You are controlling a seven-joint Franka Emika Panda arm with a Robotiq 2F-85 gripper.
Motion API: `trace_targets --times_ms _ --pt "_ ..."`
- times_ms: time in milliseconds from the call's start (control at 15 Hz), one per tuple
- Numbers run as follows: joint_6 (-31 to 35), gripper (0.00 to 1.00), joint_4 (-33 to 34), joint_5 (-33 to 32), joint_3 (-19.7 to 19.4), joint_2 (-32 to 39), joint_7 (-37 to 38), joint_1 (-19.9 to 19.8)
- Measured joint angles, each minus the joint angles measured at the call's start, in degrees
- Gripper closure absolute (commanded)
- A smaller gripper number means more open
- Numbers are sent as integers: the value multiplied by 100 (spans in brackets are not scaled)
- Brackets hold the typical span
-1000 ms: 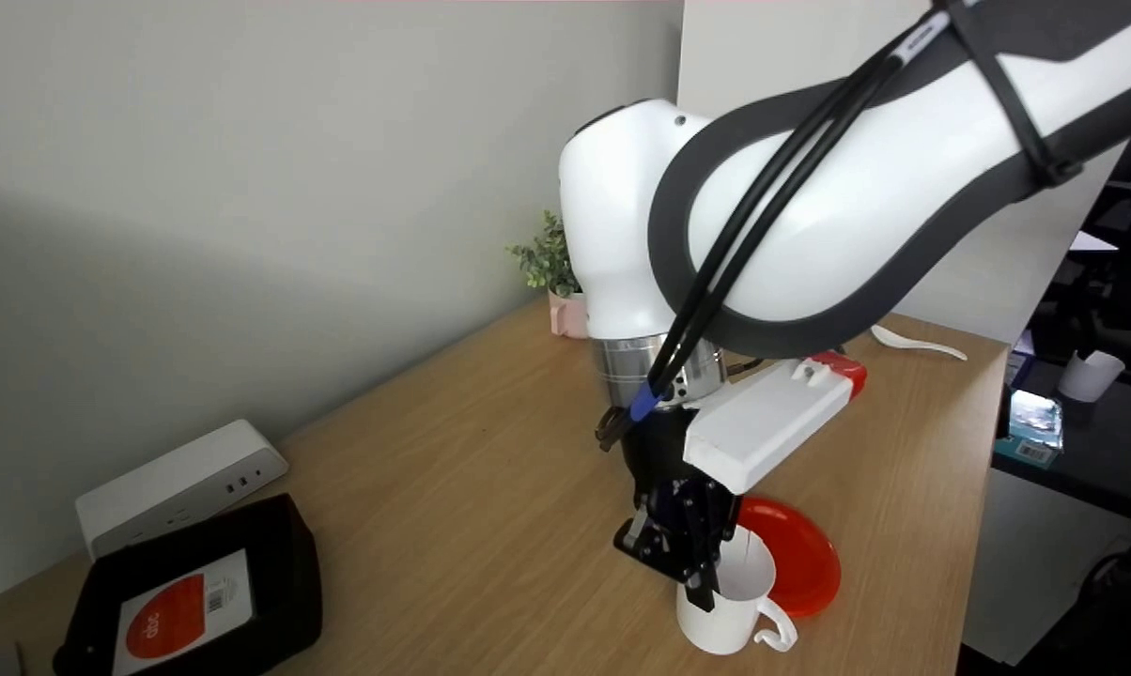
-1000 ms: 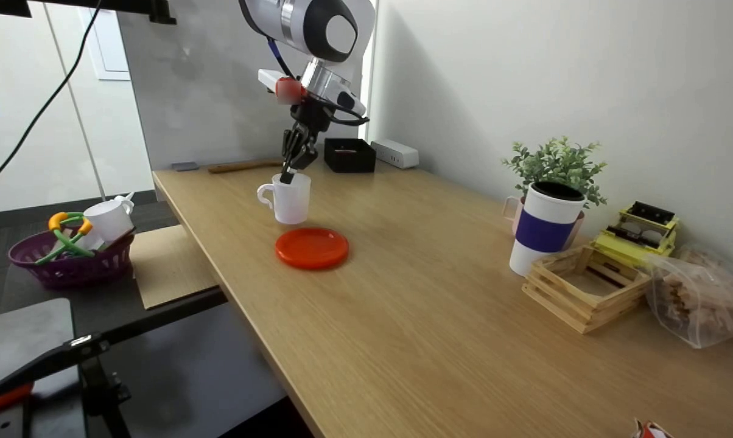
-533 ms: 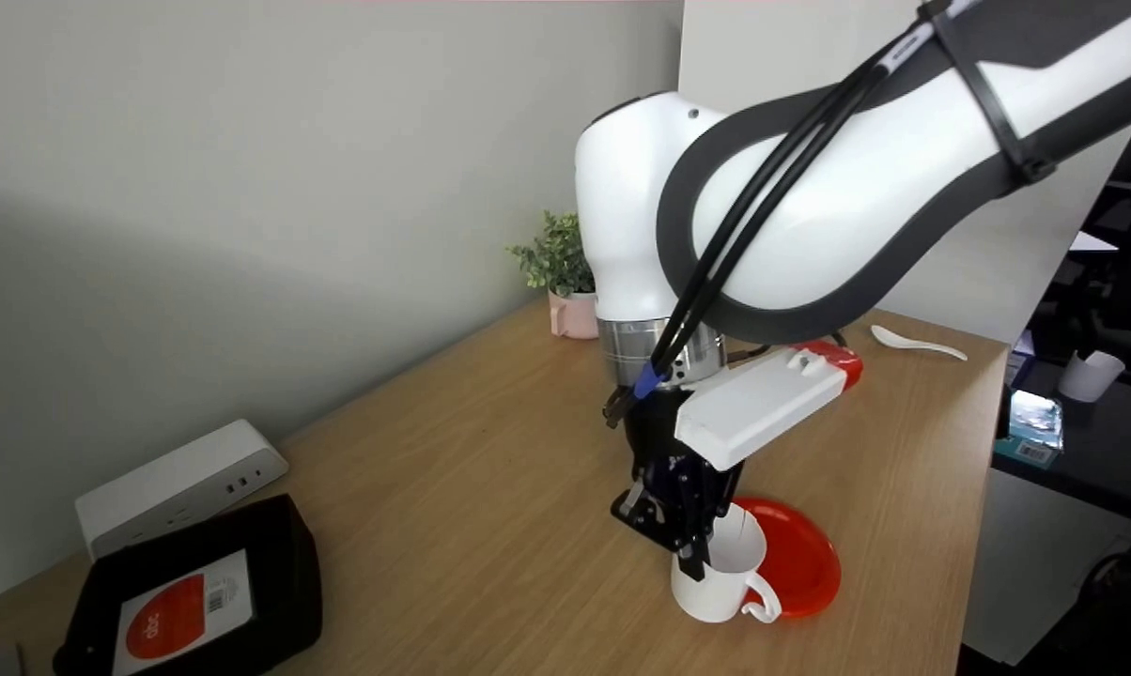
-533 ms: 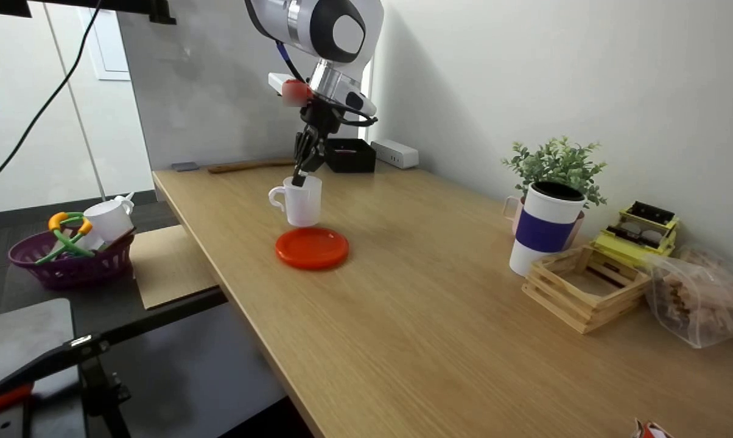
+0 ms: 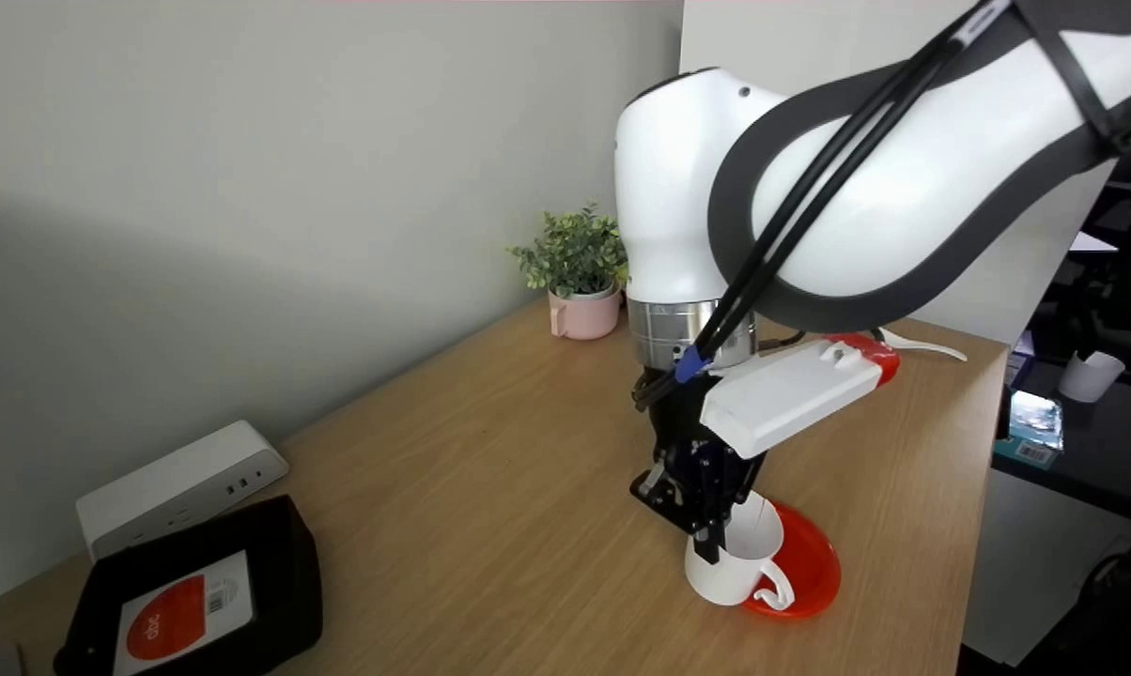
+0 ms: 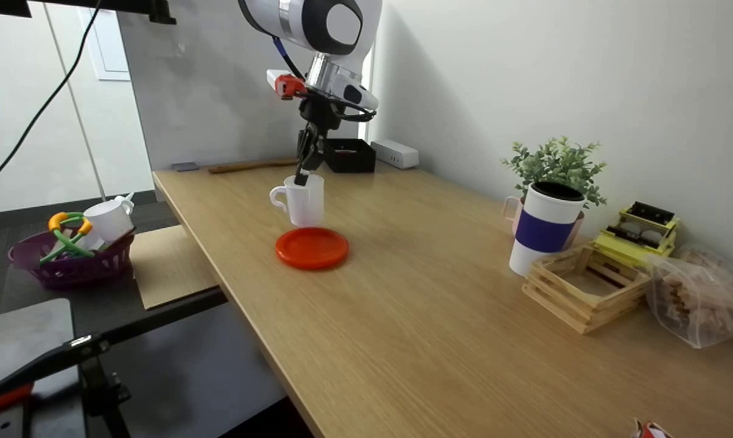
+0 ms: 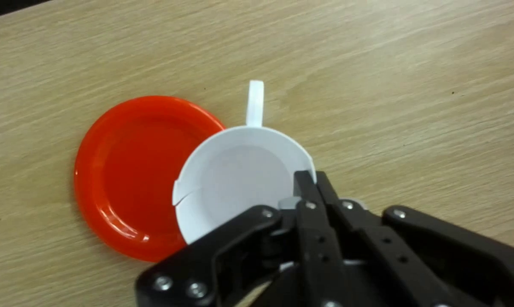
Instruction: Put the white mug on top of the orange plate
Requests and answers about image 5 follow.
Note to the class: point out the white rectangular device box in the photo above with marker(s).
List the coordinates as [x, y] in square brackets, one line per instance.
[174, 489]

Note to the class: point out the white mug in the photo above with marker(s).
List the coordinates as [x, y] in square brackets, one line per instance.
[725, 584]

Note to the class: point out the small white cup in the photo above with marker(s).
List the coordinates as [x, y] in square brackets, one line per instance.
[1092, 377]

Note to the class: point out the pink plant pot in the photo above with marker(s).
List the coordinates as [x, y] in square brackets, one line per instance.
[582, 317]

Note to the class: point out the orange round plate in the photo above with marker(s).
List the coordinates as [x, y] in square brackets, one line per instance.
[814, 566]

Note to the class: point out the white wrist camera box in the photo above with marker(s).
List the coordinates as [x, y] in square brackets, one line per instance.
[777, 401]

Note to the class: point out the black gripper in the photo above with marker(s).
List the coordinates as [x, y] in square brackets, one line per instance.
[688, 437]

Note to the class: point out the black box with red label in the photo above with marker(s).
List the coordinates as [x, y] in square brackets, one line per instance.
[276, 566]

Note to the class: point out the teal small box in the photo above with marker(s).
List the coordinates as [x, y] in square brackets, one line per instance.
[1035, 419]

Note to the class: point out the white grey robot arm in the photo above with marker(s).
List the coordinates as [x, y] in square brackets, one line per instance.
[679, 191]

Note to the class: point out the black side desk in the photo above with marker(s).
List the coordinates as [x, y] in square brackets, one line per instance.
[1102, 463]

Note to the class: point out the small green potted plant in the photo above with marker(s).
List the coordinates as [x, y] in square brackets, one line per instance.
[575, 250]

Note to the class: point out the white ceramic soup spoon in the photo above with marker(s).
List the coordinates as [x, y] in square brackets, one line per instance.
[927, 342]

